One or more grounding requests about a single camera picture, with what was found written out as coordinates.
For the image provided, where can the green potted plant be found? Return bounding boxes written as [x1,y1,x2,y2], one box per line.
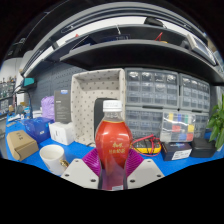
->
[206,94,224,151]

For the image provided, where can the black rectangular pad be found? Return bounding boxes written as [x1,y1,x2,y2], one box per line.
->
[93,97,116,134]

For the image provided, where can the black workbench shelf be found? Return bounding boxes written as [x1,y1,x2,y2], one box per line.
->
[19,23,224,86]

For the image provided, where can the dark grey upright box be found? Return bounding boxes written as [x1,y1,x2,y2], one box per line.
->
[53,89,72,124]

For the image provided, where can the teal plastic object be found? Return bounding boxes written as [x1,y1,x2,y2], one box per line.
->
[22,77,36,88]

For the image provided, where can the black flat case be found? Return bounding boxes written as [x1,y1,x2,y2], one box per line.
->
[190,137,218,159]

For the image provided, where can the red drink bottle white cap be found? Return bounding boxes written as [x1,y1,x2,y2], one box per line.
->
[94,99,134,191]

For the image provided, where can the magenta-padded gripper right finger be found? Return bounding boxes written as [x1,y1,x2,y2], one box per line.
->
[123,148,165,190]

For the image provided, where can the clear compartment box coloured parts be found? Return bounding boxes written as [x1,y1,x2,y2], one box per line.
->
[159,111,197,144]

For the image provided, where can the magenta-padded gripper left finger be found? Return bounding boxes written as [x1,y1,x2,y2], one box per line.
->
[61,148,103,190]

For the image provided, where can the black box with white label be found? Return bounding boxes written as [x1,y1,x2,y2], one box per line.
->
[160,141,193,162]

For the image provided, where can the brown cardboard box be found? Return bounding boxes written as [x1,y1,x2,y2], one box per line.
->
[6,130,40,162]

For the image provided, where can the blue box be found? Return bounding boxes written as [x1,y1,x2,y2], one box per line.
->
[23,116,54,144]

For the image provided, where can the yellow multimeter with red leads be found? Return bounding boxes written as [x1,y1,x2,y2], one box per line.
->
[153,32,169,44]
[131,134,163,157]

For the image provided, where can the white mug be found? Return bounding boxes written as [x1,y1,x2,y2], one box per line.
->
[39,144,70,177]

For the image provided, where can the grey small-parts drawer cabinet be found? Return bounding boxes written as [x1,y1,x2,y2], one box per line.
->
[179,73,211,113]
[124,68,180,108]
[194,112,211,133]
[124,106,164,140]

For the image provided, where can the cream dotted storage tray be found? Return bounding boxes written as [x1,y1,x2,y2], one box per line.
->
[70,68,127,147]

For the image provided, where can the black rounded device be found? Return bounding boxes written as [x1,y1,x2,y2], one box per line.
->
[143,16,164,28]

